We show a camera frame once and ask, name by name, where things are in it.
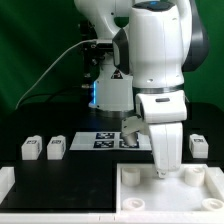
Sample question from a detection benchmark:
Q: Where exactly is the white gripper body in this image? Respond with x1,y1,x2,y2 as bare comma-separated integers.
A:
149,122,183,173

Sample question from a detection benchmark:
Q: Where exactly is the white square tabletop part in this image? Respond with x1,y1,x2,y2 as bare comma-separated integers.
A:
116,164,224,212

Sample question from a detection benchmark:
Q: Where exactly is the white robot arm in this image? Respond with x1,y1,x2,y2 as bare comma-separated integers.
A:
74,0,208,177

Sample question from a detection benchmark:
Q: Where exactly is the white front edge strip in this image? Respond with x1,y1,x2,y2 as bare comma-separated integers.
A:
0,212,224,224

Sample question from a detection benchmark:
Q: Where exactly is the white tag sheet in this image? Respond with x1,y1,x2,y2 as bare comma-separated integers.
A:
70,132,151,151

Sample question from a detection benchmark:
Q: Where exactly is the white left obstacle block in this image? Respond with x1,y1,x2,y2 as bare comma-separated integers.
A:
0,167,15,204

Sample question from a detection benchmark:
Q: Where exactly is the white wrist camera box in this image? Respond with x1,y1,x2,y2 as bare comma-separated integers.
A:
121,115,149,147

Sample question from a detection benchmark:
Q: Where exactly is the black rear camera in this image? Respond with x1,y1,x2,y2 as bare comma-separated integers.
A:
91,39,113,52

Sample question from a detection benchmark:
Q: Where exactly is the white camera cable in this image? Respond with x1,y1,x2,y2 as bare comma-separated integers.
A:
14,39,98,110

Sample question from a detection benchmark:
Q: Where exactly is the black cable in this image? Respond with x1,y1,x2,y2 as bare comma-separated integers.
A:
16,85,84,109

